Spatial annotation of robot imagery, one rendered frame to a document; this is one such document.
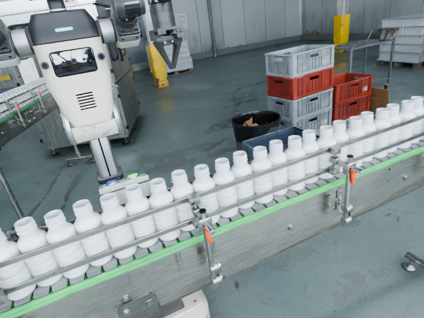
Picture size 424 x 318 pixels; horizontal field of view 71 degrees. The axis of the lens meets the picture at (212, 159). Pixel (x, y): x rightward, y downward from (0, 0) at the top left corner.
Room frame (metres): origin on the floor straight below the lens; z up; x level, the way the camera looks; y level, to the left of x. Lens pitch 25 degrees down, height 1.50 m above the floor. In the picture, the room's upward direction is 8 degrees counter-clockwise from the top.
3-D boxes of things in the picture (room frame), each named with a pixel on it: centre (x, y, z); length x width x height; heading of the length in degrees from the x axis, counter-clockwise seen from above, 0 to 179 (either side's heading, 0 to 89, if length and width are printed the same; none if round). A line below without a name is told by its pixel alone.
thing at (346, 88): (3.52, -1.68, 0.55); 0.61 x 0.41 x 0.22; 114
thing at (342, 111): (3.52, -1.67, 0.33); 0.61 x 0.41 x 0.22; 114
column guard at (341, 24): (9.94, -4.64, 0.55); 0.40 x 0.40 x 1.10; 21
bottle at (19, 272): (0.51, 0.47, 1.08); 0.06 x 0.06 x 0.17
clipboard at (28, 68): (4.03, 2.17, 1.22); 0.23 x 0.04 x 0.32; 93
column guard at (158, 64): (8.41, 1.09, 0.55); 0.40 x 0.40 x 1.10; 21
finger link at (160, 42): (0.83, 0.07, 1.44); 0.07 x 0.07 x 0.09; 20
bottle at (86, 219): (0.58, 0.31, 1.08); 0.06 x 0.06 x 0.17
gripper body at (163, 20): (0.82, 0.07, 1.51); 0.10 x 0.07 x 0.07; 20
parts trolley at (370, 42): (5.03, -2.70, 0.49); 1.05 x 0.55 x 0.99; 111
